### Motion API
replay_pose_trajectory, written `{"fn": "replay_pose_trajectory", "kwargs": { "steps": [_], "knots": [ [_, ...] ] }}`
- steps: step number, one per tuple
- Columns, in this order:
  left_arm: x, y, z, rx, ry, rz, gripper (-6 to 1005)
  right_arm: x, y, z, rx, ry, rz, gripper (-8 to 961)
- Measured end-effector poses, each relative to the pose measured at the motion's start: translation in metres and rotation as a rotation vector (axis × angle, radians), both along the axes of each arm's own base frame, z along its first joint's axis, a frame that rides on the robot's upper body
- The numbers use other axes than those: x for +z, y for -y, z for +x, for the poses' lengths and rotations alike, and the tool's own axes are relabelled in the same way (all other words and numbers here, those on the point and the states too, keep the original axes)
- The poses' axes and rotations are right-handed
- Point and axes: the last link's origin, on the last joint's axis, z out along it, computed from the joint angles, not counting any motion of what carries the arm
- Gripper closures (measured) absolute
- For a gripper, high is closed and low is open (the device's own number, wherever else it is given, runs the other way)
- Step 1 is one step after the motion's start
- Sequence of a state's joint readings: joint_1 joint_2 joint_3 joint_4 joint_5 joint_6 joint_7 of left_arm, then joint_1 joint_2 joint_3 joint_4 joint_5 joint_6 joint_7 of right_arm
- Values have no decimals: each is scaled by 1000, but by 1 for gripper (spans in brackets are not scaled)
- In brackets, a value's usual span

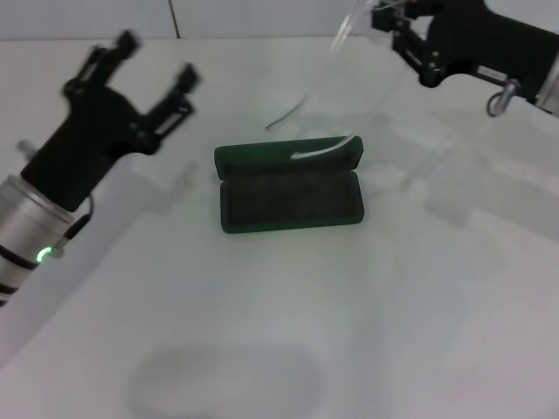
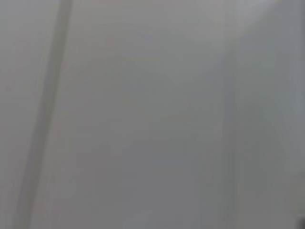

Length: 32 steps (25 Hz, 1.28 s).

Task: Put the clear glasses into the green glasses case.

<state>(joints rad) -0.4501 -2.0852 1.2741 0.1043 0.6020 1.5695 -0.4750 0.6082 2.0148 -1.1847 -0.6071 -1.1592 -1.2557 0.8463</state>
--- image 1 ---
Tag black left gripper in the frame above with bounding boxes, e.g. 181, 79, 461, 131
21, 29, 204, 213

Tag green glasses case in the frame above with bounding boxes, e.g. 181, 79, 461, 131
213, 134, 364, 236

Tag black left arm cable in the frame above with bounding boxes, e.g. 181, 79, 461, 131
54, 195, 95, 259

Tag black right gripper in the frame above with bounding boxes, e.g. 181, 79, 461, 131
370, 0, 559, 106

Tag metal ring pull pin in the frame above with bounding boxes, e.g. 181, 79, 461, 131
486, 78, 521, 118

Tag clear transparent glasses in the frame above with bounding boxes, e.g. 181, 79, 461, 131
264, 0, 411, 161

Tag silver left gripper plug connector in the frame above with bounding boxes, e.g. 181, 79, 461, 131
16, 139, 38, 161

